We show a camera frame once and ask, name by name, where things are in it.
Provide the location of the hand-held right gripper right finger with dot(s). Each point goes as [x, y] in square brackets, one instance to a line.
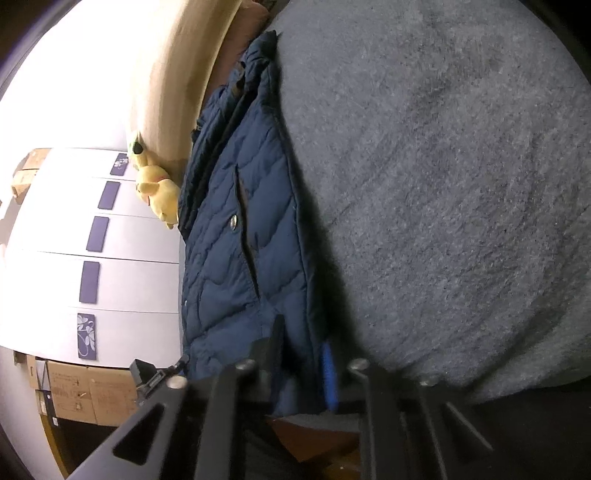
[328, 378]

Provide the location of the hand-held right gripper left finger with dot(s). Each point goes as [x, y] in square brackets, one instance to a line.
[270, 369]

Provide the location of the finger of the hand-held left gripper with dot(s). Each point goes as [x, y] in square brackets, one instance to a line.
[144, 373]

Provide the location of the navy puffer jacket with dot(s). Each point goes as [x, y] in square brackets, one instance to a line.
[217, 286]

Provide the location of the large cardboard box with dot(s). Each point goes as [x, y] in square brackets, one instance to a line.
[92, 392]

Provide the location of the white wardrobe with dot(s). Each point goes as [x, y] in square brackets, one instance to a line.
[46, 277]

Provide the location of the plain purple wardrobe panel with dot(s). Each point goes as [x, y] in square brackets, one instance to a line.
[109, 194]
[98, 233]

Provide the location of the yellow plush toy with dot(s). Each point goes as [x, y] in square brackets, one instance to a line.
[159, 194]

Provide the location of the purple flower wardrobe panel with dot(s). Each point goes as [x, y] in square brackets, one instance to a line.
[120, 164]

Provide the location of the small cardboard box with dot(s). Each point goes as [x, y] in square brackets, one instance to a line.
[25, 187]
[37, 158]

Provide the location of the grey bed blanket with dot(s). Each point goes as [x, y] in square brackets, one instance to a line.
[438, 184]

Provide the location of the beige headboard cushion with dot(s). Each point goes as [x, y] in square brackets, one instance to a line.
[175, 69]

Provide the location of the pink pillow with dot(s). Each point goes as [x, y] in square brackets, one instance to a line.
[235, 46]

